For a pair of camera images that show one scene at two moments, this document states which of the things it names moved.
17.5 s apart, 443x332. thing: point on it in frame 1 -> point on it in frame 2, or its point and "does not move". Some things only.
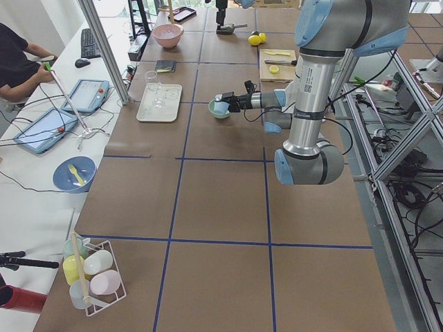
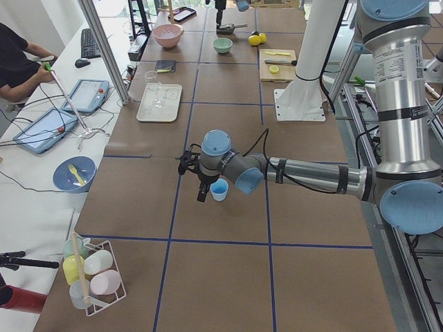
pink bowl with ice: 167,35 does not move
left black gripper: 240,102 -> 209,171
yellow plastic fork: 74,171 does not move
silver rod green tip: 50,68 does not move
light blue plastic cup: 221,107 -> 219,189
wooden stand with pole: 169,10 does not move
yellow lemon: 255,40 does not move
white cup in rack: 97,261 does not move
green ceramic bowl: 211,107 -> 222,45
